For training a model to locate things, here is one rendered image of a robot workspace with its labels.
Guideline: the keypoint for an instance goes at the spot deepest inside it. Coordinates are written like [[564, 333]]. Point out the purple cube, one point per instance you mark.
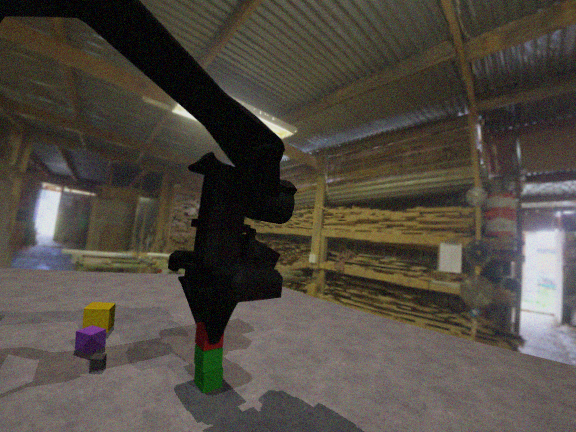
[[90, 339]]

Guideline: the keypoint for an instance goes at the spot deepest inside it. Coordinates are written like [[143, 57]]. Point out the yellow block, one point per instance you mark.
[[99, 314]]

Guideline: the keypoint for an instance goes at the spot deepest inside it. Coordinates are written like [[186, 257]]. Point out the green block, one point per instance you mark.
[[208, 381], [209, 360]]

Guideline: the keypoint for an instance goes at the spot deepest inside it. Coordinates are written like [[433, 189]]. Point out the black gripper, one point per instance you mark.
[[215, 280]]

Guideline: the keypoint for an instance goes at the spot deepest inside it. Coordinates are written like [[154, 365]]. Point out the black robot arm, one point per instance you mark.
[[253, 187]]

